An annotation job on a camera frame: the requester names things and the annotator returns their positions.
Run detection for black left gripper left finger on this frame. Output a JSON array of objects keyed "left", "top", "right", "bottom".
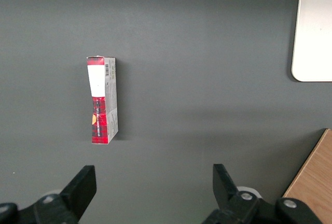
[{"left": 18, "top": 165, "right": 97, "bottom": 224}]

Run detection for wooden two-drawer cabinet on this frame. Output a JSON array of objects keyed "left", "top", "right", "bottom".
[{"left": 282, "top": 128, "right": 332, "bottom": 224}]

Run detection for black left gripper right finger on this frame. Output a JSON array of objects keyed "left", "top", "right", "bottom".
[{"left": 202, "top": 163, "right": 275, "bottom": 224}]

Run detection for beige plastic tray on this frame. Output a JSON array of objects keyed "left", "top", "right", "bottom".
[{"left": 290, "top": 0, "right": 332, "bottom": 82}]

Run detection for red plaid cardboard box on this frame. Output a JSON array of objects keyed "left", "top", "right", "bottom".
[{"left": 86, "top": 55, "right": 119, "bottom": 145}]

